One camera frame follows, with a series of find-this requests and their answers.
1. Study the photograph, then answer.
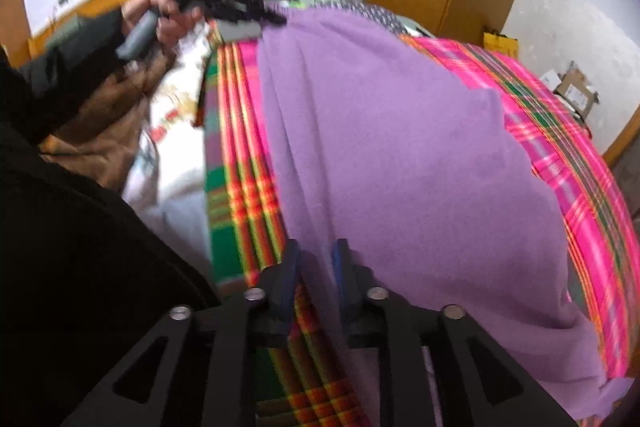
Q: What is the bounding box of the person's left forearm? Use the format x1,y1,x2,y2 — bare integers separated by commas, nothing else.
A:
20,9,126,108

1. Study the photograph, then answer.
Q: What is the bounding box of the white printed quilt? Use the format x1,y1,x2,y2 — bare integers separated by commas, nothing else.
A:
122,19,221,268

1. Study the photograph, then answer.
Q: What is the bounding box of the person's black clothed torso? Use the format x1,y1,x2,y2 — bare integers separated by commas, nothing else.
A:
0,47,221,427

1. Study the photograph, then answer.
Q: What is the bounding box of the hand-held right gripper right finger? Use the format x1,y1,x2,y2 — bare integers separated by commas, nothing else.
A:
331,238,576,427

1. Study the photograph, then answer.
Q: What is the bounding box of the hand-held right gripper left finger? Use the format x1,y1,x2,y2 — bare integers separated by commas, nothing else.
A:
60,238,302,427

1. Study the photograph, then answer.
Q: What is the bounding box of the wooden door frame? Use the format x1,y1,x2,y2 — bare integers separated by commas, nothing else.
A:
602,107,640,168

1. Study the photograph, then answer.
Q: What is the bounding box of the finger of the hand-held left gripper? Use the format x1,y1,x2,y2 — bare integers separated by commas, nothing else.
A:
252,2,288,28

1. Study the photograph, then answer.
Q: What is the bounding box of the person's left hand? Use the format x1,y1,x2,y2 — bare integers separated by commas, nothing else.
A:
121,0,206,45

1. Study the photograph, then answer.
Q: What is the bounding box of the wooden headboard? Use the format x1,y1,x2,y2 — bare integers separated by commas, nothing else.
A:
25,0,216,58

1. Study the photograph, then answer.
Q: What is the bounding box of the brown cardboard box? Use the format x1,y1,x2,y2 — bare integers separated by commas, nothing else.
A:
555,62,601,120

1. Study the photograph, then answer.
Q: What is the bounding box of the yellow printed bag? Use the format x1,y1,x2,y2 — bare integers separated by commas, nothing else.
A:
482,32,521,58

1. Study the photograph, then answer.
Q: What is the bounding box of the dark floral folded cloth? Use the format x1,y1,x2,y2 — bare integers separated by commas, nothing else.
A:
350,2,416,35

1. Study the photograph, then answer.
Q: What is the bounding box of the brown jacket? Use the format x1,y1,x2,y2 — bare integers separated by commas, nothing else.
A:
37,49,173,190

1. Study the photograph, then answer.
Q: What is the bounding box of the purple fleece garment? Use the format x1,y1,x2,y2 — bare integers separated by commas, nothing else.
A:
257,4,636,420

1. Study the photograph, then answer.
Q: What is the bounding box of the pink plaid blanket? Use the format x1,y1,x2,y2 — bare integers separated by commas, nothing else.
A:
195,19,636,427

